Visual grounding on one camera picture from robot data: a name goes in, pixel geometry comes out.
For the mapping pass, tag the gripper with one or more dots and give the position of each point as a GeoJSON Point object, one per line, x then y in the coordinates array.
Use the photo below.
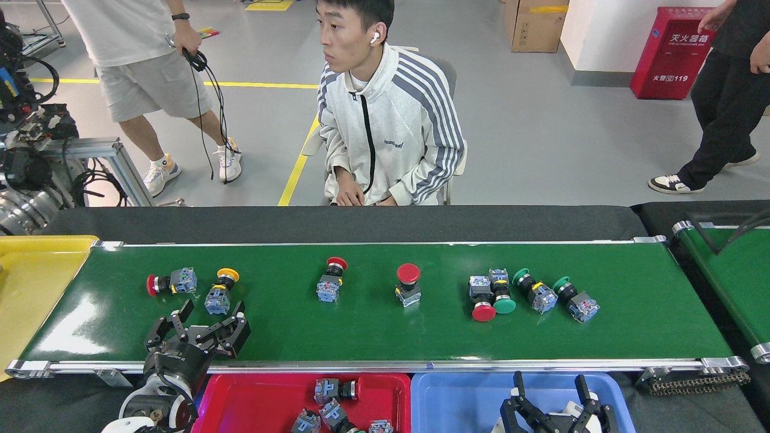
{"type": "Point", "coordinates": [177, 364]}

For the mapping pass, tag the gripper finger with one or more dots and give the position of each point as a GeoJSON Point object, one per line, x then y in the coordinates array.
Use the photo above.
{"type": "Point", "coordinates": [518, 382]}
{"type": "Point", "coordinates": [581, 385]}

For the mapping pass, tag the yellow push button switch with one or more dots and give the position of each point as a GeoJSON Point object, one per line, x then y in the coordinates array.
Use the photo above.
{"type": "Point", "coordinates": [216, 300]}

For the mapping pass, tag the green push button switch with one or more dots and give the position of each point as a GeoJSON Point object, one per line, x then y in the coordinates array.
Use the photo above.
{"type": "Point", "coordinates": [583, 307]}
{"type": "Point", "coordinates": [381, 427]}
{"type": "Point", "coordinates": [543, 298]}

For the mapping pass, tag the green mushroom button switch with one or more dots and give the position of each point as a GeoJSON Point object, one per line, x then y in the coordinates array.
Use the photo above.
{"type": "Point", "coordinates": [504, 305]}
{"type": "Point", "coordinates": [332, 414]}

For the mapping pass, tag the red push button switch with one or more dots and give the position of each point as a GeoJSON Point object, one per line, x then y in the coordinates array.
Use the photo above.
{"type": "Point", "coordinates": [483, 311]}
{"type": "Point", "coordinates": [328, 291]}
{"type": "Point", "coordinates": [307, 422]}
{"type": "Point", "coordinates": [328, 391]}

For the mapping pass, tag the red mushroom button switch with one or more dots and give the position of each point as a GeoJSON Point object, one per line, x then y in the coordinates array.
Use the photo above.
{"type": "Point", "coordinates": [408, 273]}
{"type": "Point", "coordinates": [183, 281]}

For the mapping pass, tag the coloured pens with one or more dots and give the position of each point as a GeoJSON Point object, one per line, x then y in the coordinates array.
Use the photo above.
{"type": "Point", "coordinates": [210, 32]}

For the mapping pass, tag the seated person's right forearm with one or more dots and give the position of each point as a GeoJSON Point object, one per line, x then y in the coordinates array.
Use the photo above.
{"type": "Point", "coordinates": [337, 159]}

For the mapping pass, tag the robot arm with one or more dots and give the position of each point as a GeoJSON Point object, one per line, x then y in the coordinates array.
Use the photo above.
{"type": "Point", "coordinates": [180, 412]}

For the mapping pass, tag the seated person's left forearm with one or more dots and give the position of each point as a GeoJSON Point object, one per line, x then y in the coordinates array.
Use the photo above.
{"type": "Point", "coordinates": [421, 180]}

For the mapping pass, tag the blue plastic tray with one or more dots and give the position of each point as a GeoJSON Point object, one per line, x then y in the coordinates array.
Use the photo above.
{"type": "Point", "coordinates": [457, 403]}

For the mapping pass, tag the red plastic tray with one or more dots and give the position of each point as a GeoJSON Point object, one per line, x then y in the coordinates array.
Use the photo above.
{"type": "Point", "coordinates": [258, 403]}

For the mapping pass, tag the long green conveyor belt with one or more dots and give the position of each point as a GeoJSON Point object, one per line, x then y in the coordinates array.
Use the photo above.
{"type": "Point", "coordinates": [361, 337]}

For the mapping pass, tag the short green conveyor belt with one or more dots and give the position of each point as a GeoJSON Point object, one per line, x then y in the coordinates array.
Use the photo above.
{"type": "Point", "coordinates": [728, 282]}

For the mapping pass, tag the yellow plastic tray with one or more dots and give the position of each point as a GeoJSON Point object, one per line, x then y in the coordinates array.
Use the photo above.
{"type": "Point", "coordinates": [30, 288]}

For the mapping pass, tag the seated person's right hand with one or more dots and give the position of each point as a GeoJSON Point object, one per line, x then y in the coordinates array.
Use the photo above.
{"type": "Point", "coordinates": [350, 192]}

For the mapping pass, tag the seated person's left hand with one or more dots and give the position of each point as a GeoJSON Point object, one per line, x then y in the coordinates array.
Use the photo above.
{"type": "Point", "coordinates": [388, 202]}

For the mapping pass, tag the standing person's hand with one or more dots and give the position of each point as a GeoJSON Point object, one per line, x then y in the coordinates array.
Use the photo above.
{"type": "Point", "coordinates": [714, 17]}
{"type": "Point", "coordinates": [187, 37]}
{"type": "Point", "coordinates": [761, 60]}

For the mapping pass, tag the seated person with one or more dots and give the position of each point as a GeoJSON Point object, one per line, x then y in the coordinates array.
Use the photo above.
{"type": "Point", "coordinates": [409, 120]}

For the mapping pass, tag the standing person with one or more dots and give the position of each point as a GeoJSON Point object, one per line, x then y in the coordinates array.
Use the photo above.
{"type": "Point", "coordinates": [132, 36]}
{"type": "Point", "coordinates": [722, 90]}

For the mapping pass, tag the red fire extinguisher box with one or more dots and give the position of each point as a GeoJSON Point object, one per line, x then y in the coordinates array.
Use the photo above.
{"type": "Point", "coordinates": [668, 60]}

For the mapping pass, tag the cardboard box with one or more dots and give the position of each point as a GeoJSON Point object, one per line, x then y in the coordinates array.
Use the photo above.
{"type": "Point", "coordinates": [535, 30]}

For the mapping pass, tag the aluminium frame cart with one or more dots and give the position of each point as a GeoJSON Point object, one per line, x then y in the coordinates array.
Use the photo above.
{"type": "Point", "coordinates": [90, 146]}

